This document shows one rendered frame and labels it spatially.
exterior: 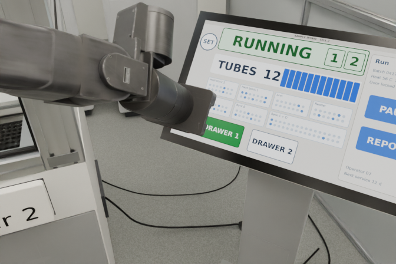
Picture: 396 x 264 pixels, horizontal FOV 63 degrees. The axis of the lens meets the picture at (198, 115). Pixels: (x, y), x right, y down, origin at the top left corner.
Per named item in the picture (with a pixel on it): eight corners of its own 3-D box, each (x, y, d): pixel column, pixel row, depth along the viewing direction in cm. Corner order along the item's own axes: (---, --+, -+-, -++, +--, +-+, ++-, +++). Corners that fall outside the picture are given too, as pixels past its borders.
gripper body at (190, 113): (158, 79, 51) (132, 65, 44) (217, 93, 47) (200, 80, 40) (145, 119, 50) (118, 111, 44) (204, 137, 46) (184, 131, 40)
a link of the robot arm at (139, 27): (53, 95, 35) (102, 84, 30) (64, -4, 37) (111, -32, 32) (138, 112, 44) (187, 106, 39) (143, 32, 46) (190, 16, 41)
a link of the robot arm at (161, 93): (109, 110, 37) (153, 108, 35) (113, 52, 38) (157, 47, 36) (140, 119, 43) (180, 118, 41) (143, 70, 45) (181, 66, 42)
